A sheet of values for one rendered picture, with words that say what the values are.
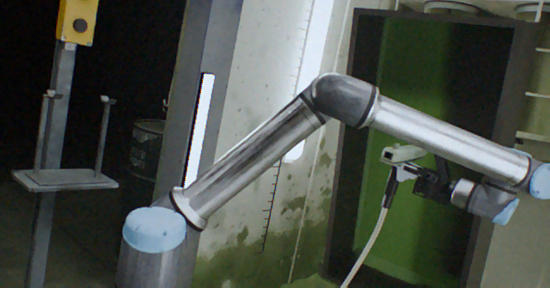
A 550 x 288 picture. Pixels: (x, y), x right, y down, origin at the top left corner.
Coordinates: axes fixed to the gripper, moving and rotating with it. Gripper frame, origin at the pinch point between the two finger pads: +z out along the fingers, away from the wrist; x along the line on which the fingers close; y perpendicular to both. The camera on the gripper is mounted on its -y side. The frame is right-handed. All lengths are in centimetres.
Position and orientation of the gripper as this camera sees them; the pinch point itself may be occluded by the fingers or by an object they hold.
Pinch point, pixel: (397, 161)
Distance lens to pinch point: 154.2
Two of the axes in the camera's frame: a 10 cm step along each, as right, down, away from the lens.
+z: -7.8, -3.3, 5.3
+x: 5.8, -0.4, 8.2
